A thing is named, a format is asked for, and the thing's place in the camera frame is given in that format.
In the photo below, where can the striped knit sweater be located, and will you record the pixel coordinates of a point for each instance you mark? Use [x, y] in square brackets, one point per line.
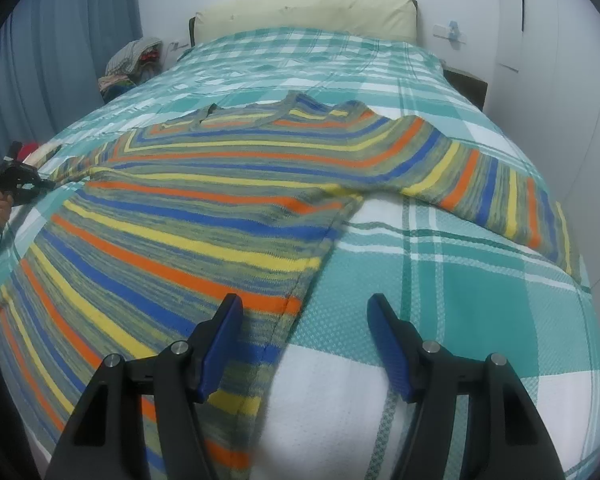
[180, 210]

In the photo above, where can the blue curtain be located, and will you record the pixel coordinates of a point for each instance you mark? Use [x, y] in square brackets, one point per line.
[55, 70]

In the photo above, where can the pile of clothes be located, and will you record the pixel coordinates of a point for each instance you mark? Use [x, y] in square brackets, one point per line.
[130, 62]

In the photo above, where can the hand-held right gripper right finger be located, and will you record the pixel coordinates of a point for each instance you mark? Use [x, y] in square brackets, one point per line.
[390, 352]

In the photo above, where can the cream headboard cushion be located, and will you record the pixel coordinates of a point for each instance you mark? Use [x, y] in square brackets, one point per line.
[305, 15]

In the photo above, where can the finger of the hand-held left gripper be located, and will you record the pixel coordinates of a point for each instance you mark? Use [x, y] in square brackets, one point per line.
[39, 186]

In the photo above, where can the teal plaid blanket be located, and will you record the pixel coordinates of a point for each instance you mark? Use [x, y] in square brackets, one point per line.
[455, 290]

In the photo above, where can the white wall socket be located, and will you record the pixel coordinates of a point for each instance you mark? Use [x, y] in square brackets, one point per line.
[450, 31]

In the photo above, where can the white wardrobe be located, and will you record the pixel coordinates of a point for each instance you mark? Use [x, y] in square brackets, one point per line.
[555, 70]

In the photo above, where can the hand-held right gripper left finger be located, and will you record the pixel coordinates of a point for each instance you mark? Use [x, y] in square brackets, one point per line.
[220, 347]

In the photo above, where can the dark nightstand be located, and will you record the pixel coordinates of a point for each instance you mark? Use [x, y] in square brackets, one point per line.
[467, 87]

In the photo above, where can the red cloth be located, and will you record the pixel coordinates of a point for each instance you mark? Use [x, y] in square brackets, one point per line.
[30, 151]

